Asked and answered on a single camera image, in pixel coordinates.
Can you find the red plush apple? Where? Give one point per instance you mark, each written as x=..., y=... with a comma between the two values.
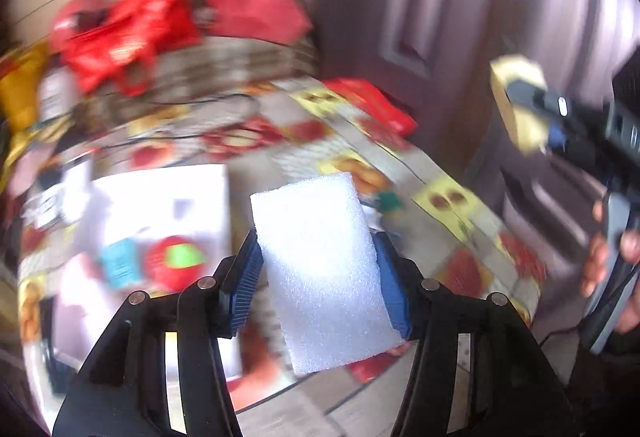
x=172, y=262

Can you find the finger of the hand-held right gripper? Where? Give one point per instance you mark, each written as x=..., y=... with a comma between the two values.
x=554, y=139
x=535, y=98

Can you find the beige sponge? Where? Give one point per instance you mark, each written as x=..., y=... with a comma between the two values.
x=522, y=127

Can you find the red plastic bag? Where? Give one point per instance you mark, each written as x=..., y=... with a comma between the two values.
x=130, y=32

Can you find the red printed bag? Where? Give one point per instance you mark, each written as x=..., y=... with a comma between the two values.
x=370, y=104

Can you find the light blue soft block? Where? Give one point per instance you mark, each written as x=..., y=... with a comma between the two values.
x=119, y=263

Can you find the dark brown panelled door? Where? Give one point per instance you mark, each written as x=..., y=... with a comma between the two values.
x=425, y=17

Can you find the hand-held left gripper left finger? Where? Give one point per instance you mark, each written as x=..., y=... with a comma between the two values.
x=245, y=289

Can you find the yellow bag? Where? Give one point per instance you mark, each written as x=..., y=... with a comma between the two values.
x=22, y=92

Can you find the green and yellow sponge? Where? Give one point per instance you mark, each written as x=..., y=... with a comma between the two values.
x=390, y=202

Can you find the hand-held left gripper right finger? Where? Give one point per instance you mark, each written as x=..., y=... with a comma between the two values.
x=395, y=289

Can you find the white foam block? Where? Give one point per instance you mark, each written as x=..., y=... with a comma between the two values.
x=320, y=267

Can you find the fruit printed tablecloth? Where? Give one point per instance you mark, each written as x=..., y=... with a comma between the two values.
x=450, y=227

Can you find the person's right hand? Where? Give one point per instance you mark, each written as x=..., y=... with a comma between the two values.
x=596, y=267

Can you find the white paper sheet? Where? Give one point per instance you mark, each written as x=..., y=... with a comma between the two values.
x=150, y=197

